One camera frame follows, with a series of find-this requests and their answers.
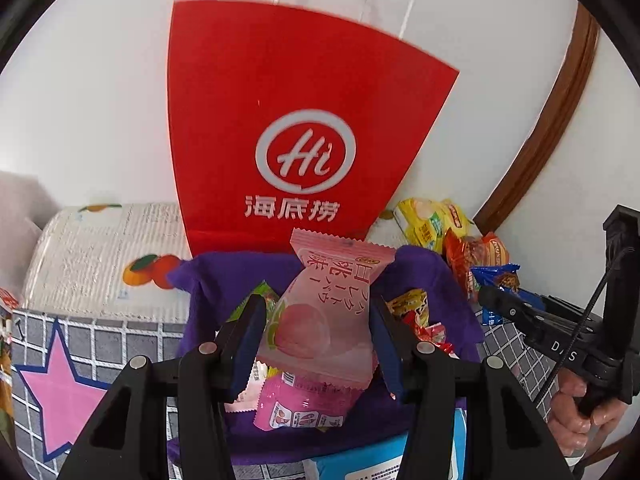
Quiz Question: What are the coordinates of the blue snack packet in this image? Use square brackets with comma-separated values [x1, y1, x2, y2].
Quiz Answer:
[471, 263, 546, 311]

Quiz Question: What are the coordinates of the pink white packet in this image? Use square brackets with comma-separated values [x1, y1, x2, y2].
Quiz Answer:
[224, 361, 268, 413]

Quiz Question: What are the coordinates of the small red snack packet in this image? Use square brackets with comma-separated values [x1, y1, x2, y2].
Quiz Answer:
[400, 310, 433, 342]

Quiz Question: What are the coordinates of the magenta snack packet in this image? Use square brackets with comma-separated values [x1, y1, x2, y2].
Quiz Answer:
[254, 368, 363, 431]

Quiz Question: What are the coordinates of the yellow triangular snack packet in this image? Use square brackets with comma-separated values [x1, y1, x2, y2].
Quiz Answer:
[387, 288, 430, 326]

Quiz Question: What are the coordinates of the green triangular snack packet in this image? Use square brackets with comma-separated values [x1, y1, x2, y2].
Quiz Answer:
[228, 281, 283, 349]

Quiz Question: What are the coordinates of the pale pink peach packet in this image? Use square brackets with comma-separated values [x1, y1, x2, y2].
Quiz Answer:
[257, 229, 396, 390]

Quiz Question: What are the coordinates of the lychee candy white packet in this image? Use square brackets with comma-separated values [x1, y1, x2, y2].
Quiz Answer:
[421, 323, 454, 356]

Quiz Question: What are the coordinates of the right hand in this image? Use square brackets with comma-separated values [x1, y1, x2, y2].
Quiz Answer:
[548, 368, 629, 457]

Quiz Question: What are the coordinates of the pink star sticker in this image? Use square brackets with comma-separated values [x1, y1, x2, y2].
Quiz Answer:
[15, 320, 110, 462]

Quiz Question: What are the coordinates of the checkered grey tablecloth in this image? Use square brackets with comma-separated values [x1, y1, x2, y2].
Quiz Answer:
[9, 310, 552, 479]

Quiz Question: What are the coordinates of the blue tissue box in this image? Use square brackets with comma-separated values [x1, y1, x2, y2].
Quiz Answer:
[303, 408, 466, 480]

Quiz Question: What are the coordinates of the orange chips bag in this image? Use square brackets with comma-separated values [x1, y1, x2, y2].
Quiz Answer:
[442, 230, 510, 301]

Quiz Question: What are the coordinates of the purple towel tray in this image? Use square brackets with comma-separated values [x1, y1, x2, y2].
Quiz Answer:
[169, 245, 484, 465]

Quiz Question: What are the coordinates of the white printed cloth with oranges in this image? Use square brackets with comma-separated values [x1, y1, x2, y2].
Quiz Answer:
[21, 203, 191, 324]

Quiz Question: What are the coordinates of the yellow chips bag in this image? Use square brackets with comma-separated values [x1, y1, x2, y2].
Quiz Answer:
[393, 198, 477, 255]

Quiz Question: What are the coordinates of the white plastic shopping bag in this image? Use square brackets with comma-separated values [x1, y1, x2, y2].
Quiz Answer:
[0, 171, 60, 300]

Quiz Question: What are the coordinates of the red paper shopping bag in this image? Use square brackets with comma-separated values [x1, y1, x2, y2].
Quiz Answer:
[167, 0, 458, 255]

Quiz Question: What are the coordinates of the brown wooden door frame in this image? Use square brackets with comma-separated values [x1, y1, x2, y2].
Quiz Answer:
[474, 4, 600, 234]

